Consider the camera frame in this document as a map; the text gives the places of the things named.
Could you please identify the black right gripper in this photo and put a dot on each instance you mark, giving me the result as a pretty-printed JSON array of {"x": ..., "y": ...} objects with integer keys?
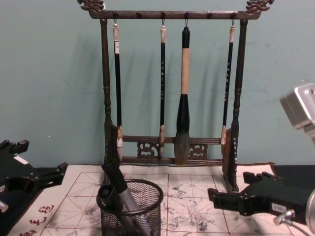
[{"x": 278, "y": 196}]

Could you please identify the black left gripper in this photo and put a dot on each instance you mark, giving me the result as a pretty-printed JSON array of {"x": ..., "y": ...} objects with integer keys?
[{"x": 11, "y": 173}]

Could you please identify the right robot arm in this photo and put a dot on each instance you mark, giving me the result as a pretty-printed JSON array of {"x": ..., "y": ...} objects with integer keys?
[{"x": 300, "y": 110}]

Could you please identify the white felt mat, red grid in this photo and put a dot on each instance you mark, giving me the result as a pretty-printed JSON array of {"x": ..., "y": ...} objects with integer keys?
[{"x": 197, "y": 209}]

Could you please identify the black table cloth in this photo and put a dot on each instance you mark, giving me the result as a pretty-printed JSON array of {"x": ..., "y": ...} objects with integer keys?
[{"x": 14, "y": 216}]

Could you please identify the black brush with grey band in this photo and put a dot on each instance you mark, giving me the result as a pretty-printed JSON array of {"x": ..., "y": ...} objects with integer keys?
[{"x": 118, "y": 178}]

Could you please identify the thin black brush, pale tuft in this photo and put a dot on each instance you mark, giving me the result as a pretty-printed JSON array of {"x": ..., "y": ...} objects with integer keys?
[{"x": 228, "y": 83}]

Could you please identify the dark carved wooden brush rack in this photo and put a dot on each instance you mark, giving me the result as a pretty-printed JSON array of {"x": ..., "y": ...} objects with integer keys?
[{"x": 106, "y": 73}]

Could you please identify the thin black brush, white label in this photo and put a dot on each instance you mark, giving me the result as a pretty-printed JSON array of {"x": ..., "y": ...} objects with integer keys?
[{"x": 118, "y": 81}]

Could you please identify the thin black brush, brown tuft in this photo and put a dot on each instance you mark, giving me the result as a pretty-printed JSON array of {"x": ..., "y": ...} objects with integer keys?
[{"x": 162, "y": 86}]

